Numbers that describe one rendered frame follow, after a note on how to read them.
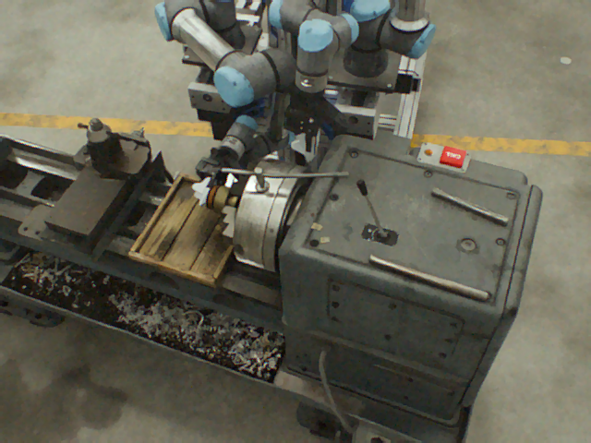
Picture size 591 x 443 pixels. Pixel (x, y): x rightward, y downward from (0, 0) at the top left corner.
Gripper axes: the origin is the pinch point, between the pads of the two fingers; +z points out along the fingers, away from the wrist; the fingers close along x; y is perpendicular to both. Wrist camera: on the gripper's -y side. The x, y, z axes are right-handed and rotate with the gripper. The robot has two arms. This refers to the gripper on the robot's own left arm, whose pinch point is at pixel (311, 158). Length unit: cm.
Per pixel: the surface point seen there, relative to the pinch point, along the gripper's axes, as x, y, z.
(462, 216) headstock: -2.4, -40.2, 7.1
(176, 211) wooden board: -12, 48, 43
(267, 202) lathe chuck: 6.9, 9.1, 12.9
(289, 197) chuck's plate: 3.8, 4.1, 11.5
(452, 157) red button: -19.3, -33.3, 1.4
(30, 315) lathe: -14, 127, 131
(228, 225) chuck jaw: 7.1, 20.4, 24.9
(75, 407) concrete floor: 13, 86, 141
